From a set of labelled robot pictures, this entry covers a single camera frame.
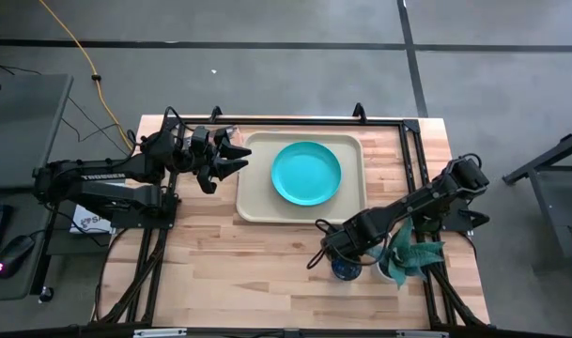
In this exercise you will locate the beige plastic tray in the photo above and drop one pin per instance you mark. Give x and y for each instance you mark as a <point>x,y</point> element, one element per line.
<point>257,197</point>

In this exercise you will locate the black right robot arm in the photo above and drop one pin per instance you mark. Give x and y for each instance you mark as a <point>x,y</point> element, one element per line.
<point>407,206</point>

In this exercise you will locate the teal artificial plant in pot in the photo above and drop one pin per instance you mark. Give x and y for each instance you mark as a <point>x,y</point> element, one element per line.
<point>412,258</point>

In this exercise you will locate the blue patterned cup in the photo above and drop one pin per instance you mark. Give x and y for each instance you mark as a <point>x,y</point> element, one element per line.
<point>346,272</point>

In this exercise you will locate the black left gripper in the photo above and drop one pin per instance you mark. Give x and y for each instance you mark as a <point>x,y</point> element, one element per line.
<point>208,162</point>

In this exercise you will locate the dark olive desk surface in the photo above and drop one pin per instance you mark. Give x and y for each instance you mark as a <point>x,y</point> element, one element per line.
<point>36,281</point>

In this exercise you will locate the grey desk top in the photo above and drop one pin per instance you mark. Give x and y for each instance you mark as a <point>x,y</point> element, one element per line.
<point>22,131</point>

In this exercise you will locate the black round desk foot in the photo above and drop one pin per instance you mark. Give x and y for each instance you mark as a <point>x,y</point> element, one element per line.
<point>46,294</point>

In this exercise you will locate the teal round plate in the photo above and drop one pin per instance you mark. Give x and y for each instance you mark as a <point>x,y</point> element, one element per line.
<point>306,173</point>

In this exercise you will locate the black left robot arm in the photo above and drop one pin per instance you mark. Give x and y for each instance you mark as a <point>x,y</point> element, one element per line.
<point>102,177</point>

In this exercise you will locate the black frame clamp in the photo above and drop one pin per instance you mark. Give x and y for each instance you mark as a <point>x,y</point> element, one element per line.
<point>216,113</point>
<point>359,112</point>

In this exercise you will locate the silver edge bracket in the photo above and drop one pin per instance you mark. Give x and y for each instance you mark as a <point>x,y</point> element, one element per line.
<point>422,334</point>
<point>159,333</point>

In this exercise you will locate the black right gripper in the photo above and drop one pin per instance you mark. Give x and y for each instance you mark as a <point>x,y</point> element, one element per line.
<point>342,243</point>

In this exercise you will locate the black computer mouse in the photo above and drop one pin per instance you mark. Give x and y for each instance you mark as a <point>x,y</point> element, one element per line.
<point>14,256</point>

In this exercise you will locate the black aluminium rig frame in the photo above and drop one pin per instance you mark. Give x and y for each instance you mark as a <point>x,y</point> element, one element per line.
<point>313,122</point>

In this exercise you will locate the black metal table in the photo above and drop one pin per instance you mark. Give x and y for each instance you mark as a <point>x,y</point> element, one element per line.
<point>548,188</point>

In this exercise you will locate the white printed box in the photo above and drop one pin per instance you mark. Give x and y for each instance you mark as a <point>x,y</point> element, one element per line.
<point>86,224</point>

